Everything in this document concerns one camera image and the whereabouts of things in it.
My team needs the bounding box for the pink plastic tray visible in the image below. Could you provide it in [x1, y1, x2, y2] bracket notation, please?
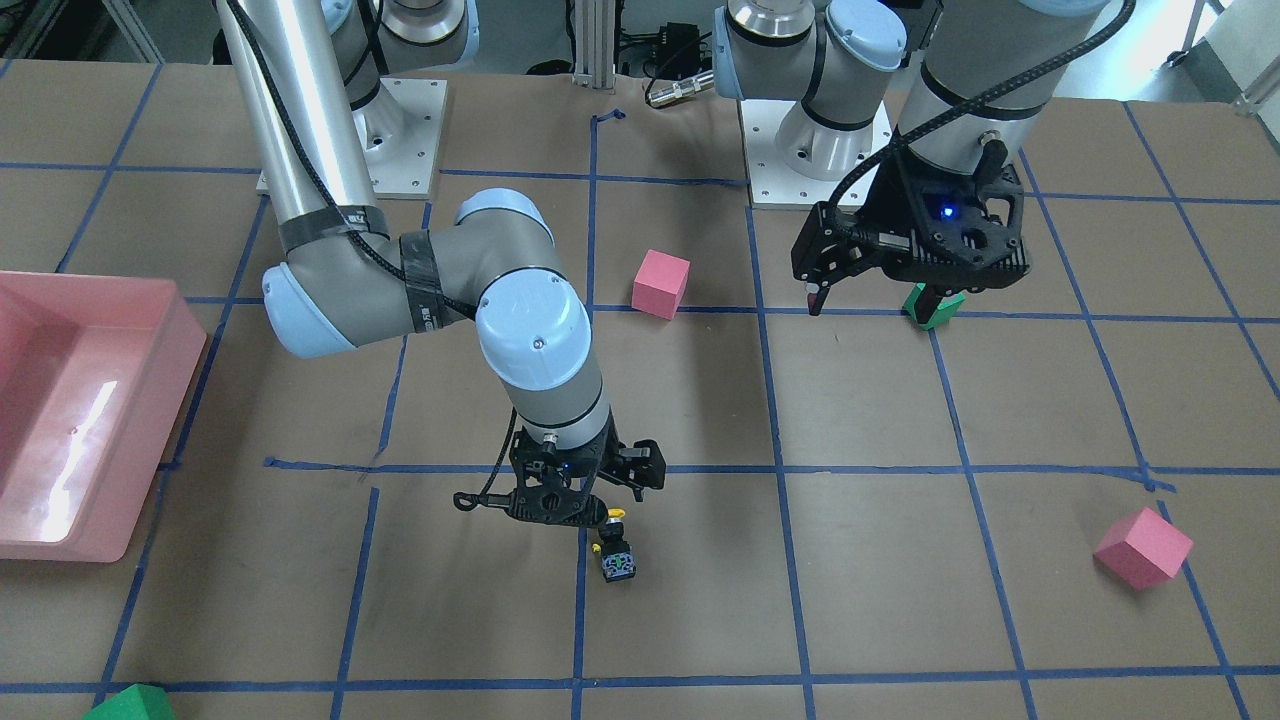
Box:
[1, 272, 206, 562]

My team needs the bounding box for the pink cube near edge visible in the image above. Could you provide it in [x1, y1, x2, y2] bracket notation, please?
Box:
[1093, 509, 1196, 591]

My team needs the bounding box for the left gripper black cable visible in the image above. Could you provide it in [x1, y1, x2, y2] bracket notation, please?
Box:
[826, 0, 1137, 231]

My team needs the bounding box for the green cube near left arm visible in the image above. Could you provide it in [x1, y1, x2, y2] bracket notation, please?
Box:
[902, 283, 966, 331]

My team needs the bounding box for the yellow push button switch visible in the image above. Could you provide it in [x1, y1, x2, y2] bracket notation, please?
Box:
[591, 518, 637, 583]

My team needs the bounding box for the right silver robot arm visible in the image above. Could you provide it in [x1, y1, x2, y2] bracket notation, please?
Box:
[215, 1, 666, 550]

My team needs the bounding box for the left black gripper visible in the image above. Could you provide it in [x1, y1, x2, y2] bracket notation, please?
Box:
[791, 140, 1030, 319]

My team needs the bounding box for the pink cube centre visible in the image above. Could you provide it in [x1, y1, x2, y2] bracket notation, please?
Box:
[630, 249, 691, 322]

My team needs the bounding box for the green cube near tray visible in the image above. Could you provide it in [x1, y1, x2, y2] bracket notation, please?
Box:
[82, 684, 177, 720]

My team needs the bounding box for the aluminium frame post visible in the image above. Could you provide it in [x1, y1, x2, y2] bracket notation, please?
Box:
[568, 1, 620, 94]

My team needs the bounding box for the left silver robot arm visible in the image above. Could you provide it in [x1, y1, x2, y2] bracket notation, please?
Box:
[712, 1, 1133, 329]

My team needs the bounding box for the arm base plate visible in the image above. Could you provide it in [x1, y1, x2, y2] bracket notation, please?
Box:
[256, 79, 448, 201]
[740, 100, 891, 210]

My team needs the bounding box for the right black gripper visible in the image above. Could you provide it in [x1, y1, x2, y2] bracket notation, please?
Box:
[453, 425, 666, 541]

